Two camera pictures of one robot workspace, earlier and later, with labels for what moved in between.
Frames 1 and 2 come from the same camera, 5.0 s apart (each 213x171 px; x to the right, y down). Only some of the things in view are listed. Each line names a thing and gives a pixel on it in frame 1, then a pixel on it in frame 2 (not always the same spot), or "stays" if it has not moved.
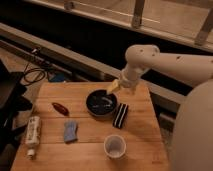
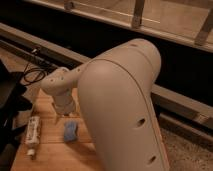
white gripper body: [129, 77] to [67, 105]
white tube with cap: [32, 137] stays
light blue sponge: [70, 131] stays
